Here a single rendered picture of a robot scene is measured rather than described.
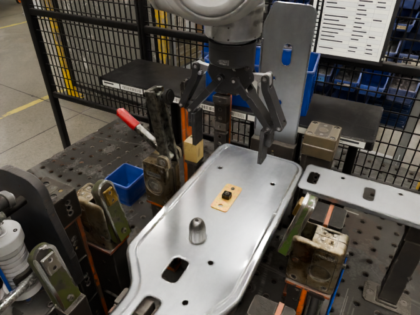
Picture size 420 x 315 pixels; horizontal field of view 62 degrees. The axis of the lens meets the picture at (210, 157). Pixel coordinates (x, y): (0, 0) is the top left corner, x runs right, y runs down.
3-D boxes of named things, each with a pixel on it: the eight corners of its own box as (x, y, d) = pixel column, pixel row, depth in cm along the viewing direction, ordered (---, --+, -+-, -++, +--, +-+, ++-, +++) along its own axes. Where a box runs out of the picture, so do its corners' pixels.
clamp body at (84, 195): (129, 335, 80) (99, 219, 59) (90, 313, 84) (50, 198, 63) (152, 302, 87) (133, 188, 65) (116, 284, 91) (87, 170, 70)
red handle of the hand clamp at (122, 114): (169, 160, 73) (113, 110, 73) (164, 166, 75) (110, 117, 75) (179, 150, 76) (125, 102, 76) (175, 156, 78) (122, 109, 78)
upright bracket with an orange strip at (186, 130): (191, 241, 103) (184, 82, 74) (187, 239, 103) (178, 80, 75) (195, 234, 105) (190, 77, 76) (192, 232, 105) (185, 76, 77)
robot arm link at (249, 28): (250, 7, 46) (248, 51, 50) (274, -5, 53) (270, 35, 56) (191, 0, 50) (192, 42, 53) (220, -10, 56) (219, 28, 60)
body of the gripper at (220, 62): (197, 39, 53) (198, 95, 59) (248, 47, 50) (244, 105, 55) (219, 27, 59) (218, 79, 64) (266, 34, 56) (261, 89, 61)
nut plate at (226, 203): (226, 213, 70) (226, 209, 69) (209, 207, 71) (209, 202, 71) (242, 189, 76) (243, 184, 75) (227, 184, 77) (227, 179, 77)
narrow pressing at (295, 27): (294, 146, 90) (317, 5, 70) (253, 135, 94) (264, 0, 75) (295, 145, 90) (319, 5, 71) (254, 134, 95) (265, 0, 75)
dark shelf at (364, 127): (371, 152, 88) (375, 142, 86) (99, 85, 122) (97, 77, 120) (381, 115, 103) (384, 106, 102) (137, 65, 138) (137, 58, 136)
